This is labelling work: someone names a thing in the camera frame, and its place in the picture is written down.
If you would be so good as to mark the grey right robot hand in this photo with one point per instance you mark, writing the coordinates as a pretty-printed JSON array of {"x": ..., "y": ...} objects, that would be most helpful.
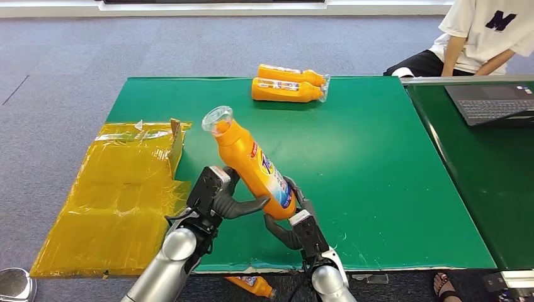
[{"x": 283, "y": 235}]

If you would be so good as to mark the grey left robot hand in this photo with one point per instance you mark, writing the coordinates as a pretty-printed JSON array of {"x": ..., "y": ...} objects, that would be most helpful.
[{"x": 227, "y": 206}]

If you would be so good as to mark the orange detergent bottle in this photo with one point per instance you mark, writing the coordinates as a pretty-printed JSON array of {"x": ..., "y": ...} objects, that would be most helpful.
[
  {"x": 254, "y": 286},
  {"x": 250, "y": 166},
  {"x": 288, "y": 75},
  {"x": 283, "y": 91}
]

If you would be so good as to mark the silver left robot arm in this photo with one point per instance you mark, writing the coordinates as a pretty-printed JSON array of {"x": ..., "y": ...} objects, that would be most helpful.
[{"x": 167, "y": 266}]

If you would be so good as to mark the clear acrylic piece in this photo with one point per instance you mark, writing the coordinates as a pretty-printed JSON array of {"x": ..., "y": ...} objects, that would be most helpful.
[{"x": 377, "y": 279}]

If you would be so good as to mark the yellow taped cardboard sheet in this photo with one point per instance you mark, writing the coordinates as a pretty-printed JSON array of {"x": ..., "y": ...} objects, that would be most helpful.
[{"x": 112, "y": 196}]

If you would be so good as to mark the person's foot in sandal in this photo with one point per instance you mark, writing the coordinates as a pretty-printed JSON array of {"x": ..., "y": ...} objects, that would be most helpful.
[{"x": 444, "y": 287}]

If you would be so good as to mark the round shiny metal base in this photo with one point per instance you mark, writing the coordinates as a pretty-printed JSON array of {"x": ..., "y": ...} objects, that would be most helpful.
[{"x": 16, "y": 286}]

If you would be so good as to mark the dark grey laptop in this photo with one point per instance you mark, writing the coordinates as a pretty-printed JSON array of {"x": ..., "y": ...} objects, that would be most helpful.
[{"x": 488, "y": 106}]

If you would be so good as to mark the person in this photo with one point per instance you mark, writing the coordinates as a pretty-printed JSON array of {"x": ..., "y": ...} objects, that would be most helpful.
[{"x": 484, "y": 37}]

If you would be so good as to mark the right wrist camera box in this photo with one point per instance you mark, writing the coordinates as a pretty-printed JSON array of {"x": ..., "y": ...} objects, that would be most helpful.
[{"x": 311, "y": 235}]

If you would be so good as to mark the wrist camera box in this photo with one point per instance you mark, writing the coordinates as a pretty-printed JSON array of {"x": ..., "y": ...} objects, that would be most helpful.
[
  {"x": 206, "y": 187},
  {"x": 311, "y": 235}
]

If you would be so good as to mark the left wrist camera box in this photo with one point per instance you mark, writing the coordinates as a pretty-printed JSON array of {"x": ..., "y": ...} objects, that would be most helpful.
[{"x": 206, "y": 187}]

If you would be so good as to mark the metal and black frame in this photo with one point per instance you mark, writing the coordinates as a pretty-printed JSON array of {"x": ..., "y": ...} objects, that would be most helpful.
[{"x": 511, "y": 287}]

